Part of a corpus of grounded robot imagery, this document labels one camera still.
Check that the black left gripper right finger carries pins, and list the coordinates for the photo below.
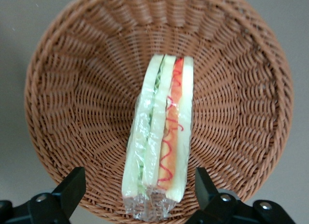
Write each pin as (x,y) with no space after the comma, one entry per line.
(224,209)

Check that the brown round wicker basket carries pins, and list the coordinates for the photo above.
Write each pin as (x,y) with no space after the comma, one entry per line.
(84,101)

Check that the triangle sandwich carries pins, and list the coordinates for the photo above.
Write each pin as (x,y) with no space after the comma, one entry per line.
(157,127)

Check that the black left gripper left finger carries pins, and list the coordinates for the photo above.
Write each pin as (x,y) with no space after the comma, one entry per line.
(48,204)

